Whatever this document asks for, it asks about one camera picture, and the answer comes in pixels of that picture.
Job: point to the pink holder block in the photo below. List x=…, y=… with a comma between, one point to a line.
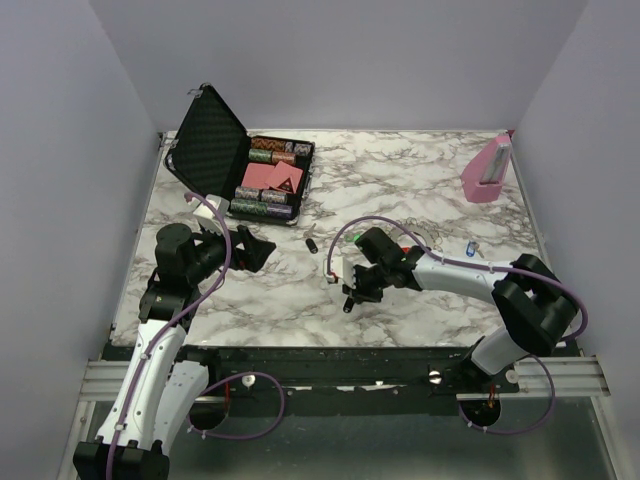
x=483, y=178

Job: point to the black poker chip case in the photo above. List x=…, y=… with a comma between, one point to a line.
x=212, y=149

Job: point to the metal disc keyring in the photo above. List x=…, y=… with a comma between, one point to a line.
x=429, y=237

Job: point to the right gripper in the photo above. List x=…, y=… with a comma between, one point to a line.
x=358, y=292

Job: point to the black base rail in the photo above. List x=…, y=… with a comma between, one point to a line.
x=334, y=381

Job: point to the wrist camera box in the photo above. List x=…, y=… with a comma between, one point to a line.
x=205, y=216
x=342, y=271

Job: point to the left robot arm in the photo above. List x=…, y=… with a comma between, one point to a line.
x=160, y=386

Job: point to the red playing card deck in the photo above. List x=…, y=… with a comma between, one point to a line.
x=256, y=175

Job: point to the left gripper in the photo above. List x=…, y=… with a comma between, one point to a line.
x=255, y=252

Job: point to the red card with black triangle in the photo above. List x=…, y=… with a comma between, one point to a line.
x=285, y=178

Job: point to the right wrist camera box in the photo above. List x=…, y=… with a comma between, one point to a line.
x=342, y=271

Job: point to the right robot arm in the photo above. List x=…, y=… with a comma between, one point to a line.
x=536, y=310

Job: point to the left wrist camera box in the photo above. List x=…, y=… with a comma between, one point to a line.
x=205, y=216

